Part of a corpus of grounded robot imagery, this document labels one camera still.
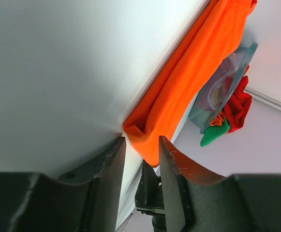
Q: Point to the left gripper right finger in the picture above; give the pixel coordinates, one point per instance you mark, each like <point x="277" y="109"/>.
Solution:
<point x="197" y="199"/>

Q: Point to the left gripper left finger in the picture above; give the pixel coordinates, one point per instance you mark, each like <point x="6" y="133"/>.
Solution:
<point x="84" y="199"/>

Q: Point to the orange t shirt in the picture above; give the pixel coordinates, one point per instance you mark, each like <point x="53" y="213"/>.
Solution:
<point x="219" y="120"/>
<point x="214" y="35"/>

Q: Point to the green t shirt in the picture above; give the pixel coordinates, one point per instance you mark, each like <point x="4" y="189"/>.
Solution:
<point x="214" y="132"/>

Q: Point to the red t shirt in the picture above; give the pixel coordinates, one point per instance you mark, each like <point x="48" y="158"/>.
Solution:
<point x="238" y="105"/>

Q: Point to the blue plastic basket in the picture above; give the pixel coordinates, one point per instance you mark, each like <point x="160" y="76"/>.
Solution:
<point x="218" y="89"/>

